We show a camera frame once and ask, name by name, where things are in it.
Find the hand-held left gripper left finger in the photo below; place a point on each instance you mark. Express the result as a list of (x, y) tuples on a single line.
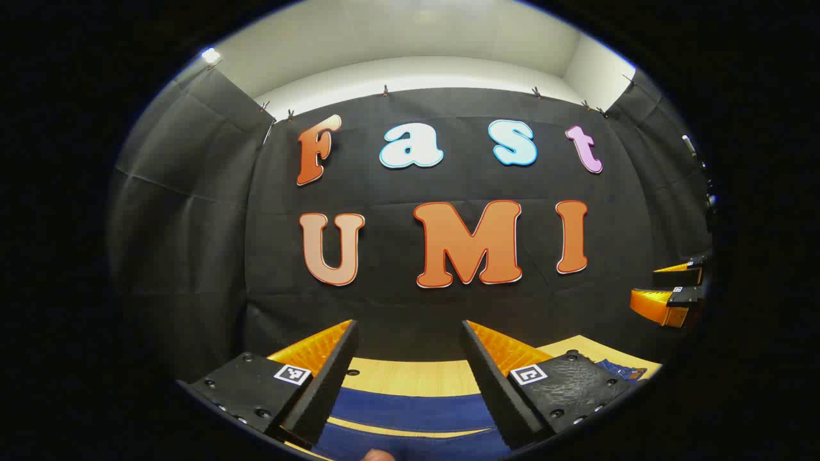
[(333, 371)]

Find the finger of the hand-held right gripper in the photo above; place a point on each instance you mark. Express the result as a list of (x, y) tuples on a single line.
[(679, 276), (653, 304)]

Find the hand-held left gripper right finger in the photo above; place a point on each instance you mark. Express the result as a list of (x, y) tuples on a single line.
[(490, 384)]

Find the blue jeans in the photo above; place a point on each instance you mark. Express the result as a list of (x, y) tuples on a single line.
[(410, 410)]

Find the white ceiling light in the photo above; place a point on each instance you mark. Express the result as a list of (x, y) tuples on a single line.
[(211, 56)]

